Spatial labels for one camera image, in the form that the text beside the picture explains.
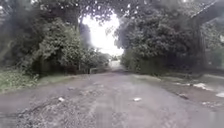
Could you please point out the grey dirt road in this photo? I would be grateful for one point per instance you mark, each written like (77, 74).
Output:
(110, 103)

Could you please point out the dense green trees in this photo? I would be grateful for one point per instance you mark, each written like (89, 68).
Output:
(160, 40)
(50, 40)

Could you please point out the shelter with sloped roof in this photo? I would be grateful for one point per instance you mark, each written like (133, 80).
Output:
(208, 20)

